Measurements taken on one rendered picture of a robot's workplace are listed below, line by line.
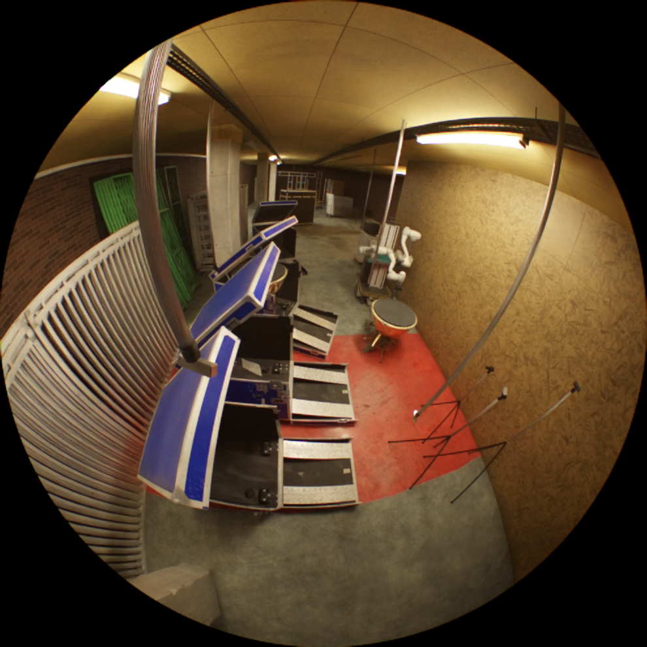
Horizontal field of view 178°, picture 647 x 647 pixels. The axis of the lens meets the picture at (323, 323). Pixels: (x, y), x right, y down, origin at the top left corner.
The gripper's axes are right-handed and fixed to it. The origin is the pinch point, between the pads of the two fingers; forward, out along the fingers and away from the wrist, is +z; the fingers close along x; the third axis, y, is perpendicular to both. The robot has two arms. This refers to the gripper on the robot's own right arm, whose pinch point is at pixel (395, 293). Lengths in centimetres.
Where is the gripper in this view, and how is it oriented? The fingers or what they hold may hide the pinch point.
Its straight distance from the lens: 326.7
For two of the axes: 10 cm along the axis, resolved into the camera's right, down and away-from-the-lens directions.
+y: 1.7, -6.3, 7.6
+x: -9.8, -2.0, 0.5
